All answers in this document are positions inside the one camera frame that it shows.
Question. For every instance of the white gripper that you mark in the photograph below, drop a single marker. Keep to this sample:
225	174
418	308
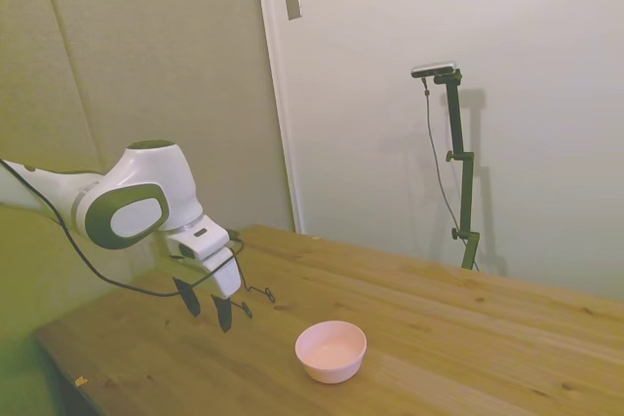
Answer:
225	277

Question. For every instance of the pink plastic bowl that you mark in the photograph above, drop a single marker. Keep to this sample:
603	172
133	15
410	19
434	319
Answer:
331	367

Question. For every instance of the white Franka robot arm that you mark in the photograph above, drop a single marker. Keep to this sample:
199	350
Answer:
146	177

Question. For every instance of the small orange tape scrap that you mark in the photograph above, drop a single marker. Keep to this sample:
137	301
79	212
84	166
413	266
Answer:
80	380

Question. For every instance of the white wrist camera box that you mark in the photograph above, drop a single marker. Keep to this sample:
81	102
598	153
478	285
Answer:
209	238

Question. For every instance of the white door frame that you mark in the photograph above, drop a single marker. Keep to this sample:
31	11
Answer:
278	94

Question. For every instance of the black jointed camera stand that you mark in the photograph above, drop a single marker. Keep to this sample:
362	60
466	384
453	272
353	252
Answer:
458	133

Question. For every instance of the grey wall switch plate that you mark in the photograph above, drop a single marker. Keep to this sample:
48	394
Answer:
293	2

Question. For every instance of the grey bar camera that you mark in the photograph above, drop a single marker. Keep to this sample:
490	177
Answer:
434	69

